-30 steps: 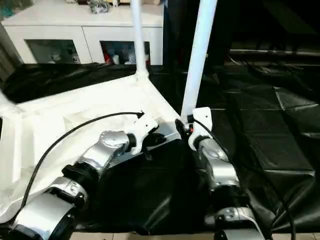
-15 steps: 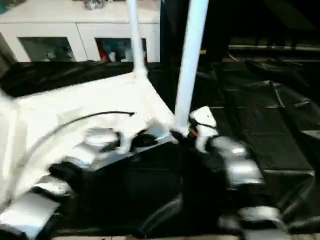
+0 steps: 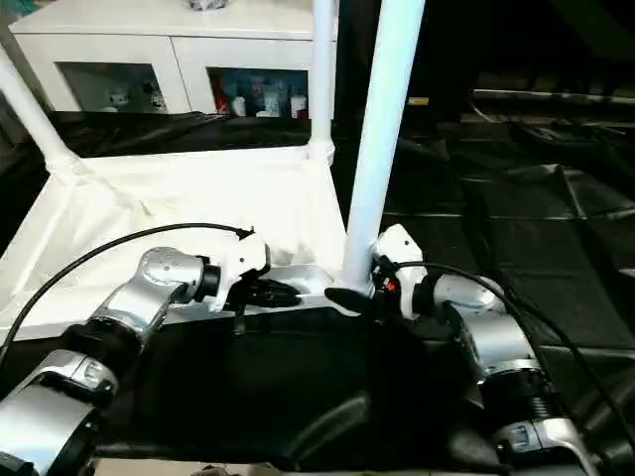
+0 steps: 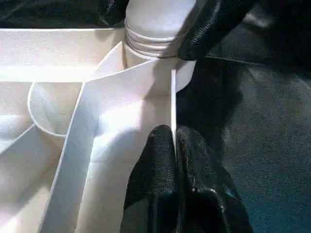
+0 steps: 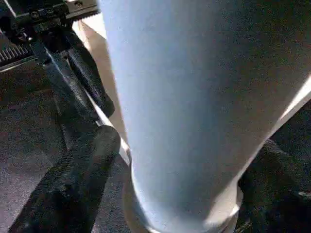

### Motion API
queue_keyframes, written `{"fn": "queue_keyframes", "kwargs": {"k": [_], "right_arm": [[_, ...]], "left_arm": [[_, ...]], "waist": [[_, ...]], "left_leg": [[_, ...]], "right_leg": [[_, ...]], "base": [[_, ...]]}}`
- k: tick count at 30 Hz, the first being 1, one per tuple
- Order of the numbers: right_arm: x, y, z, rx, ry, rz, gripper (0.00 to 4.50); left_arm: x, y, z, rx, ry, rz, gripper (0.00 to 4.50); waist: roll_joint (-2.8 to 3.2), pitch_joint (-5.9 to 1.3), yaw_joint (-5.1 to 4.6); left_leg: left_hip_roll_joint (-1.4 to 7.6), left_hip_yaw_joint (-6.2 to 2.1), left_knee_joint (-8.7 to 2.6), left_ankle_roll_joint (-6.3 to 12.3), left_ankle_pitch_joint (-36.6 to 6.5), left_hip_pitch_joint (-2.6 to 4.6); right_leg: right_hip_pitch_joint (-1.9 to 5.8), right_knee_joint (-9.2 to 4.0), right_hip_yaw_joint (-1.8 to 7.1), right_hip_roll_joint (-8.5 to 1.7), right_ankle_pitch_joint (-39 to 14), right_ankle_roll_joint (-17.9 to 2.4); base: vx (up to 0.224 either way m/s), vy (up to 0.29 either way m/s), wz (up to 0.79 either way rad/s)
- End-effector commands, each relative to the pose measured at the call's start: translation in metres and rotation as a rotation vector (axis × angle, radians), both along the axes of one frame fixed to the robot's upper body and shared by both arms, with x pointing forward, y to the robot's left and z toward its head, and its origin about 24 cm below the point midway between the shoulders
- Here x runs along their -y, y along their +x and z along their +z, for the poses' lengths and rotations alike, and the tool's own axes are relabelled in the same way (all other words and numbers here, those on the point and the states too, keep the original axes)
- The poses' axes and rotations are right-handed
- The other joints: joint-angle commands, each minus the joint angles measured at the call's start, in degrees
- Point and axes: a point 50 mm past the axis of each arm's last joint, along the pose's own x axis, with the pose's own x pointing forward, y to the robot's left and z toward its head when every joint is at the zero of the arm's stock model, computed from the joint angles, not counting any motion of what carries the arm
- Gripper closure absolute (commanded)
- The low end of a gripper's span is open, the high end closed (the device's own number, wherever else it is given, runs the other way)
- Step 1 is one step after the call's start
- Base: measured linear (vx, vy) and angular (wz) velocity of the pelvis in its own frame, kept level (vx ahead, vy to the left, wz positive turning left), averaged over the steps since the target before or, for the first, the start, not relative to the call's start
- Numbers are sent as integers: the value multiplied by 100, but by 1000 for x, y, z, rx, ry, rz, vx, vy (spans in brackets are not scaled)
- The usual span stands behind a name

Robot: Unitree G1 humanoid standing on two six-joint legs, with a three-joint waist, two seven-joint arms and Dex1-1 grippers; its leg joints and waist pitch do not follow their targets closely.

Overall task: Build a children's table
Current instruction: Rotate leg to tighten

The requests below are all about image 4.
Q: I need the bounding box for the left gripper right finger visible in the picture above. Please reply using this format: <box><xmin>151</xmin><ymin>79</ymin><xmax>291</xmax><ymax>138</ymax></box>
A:
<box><xmin>176</xmin><ymin>125</ymin><xmax>254</xmax><ymax>233</ymax></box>

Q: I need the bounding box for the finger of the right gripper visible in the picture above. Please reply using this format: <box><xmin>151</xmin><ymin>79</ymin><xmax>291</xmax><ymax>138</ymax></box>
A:
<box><xmin>177</xmin><ymin>0</ymin><xmax>256</xmax><ymax>62</ymax></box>

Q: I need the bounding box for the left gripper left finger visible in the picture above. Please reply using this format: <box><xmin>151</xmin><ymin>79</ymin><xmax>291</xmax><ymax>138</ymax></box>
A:
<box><xmin>120</xmin><ymin>124</ymin><xmax>178</xmax><ymax>233</ymax></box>

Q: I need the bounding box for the white plastic table leg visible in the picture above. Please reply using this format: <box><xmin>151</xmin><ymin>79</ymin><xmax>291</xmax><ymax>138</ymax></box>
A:
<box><xmin>124</xmin><ymin>0</ymin><xmax>200</xmax><ymax>59</ymax></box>

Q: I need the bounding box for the white plastic table top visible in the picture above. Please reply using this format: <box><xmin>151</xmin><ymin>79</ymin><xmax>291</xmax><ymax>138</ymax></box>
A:
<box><xmin>0</xmin><ymin>27</ymin><xmax>199</xmax><ymax>233</ymax></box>

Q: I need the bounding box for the black mat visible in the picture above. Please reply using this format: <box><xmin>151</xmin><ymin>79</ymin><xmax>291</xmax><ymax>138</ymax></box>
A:
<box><xmin>0</xmin><ymin>0</ymin><xmax>311</xmax><ymax>233</ymax></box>

